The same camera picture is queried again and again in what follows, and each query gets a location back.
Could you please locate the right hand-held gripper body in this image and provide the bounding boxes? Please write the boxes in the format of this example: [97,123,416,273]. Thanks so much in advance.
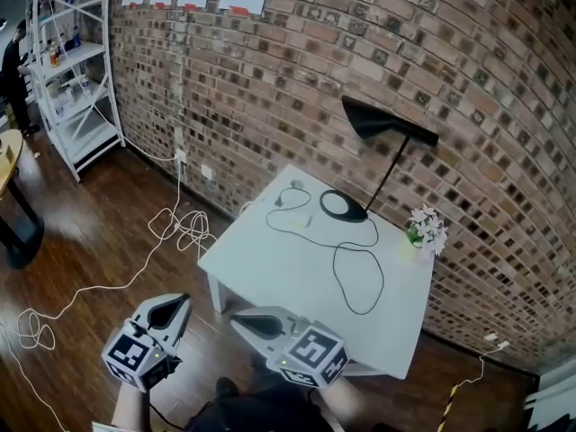
[269,318,350,389]

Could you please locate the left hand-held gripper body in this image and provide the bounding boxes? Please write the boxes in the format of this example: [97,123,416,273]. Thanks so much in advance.
[101,317,184,393]

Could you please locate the black lamp power cord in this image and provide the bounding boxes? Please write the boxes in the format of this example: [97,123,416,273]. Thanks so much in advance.
[265,186,386,317]

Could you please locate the black desk lamp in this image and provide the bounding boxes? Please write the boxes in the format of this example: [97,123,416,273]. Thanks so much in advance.
[319,94,440,224]

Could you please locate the person's right forearm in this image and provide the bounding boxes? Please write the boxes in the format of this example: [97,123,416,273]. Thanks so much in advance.
[314,373,375,432]

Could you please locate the person's left forearm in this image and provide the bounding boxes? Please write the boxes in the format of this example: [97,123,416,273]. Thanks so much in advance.
[110,378,153,432]

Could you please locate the white table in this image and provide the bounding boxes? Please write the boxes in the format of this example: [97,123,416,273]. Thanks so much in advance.
[196,164,437,381]

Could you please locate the person's black shoe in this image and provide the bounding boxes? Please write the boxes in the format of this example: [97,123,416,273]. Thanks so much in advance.
[214,375,239,400]

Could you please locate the person's black clothing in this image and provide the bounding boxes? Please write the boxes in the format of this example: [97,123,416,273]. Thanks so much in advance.
[186,384,334,432]

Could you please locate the yellow black hazard tape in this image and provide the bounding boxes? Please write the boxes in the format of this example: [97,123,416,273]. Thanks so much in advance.
[435,384,460,432]

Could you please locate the pink flowers in white pot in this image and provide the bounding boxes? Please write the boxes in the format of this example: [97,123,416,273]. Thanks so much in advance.
[404,203,449,265]

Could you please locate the round wooden table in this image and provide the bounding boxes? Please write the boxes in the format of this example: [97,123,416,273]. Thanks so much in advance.
[0,128,45,270]

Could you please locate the white metal shelf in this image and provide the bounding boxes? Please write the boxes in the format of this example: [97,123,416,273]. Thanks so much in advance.
[25,0,126,183]

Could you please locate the long white floor cable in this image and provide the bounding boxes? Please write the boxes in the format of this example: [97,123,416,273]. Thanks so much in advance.
[0,159,262,432]

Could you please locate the thin white cable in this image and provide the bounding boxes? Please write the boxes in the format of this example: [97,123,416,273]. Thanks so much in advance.
[449,345,508,391]

